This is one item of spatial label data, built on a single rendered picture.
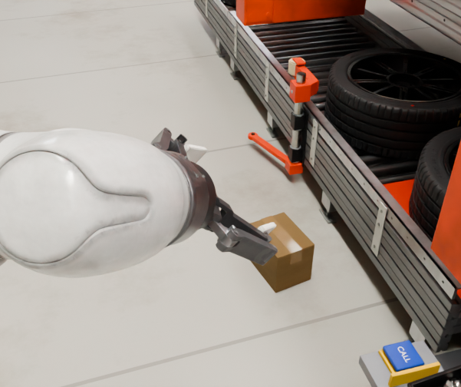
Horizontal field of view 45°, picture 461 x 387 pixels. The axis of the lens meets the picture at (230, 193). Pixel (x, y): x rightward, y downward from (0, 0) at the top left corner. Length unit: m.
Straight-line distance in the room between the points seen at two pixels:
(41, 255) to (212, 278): 1.85
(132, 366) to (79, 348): 0.20
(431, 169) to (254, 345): 0.84
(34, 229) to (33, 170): 0.04
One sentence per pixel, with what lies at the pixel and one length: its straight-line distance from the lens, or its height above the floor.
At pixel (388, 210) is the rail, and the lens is 1.96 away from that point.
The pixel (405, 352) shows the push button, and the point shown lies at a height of 0.48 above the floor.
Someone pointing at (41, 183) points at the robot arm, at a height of 1.35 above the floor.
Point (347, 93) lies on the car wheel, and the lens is 2.42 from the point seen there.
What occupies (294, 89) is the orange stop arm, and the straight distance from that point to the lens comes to 2.43.
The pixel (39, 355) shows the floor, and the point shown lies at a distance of 2.05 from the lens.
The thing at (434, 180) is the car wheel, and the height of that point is 0.50.
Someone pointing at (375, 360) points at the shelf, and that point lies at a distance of 1.42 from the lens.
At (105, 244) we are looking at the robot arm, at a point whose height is 1.31.
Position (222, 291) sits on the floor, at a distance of 2.14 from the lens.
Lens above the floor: 1.55
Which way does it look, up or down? 36 degrees down
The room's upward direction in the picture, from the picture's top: straight up
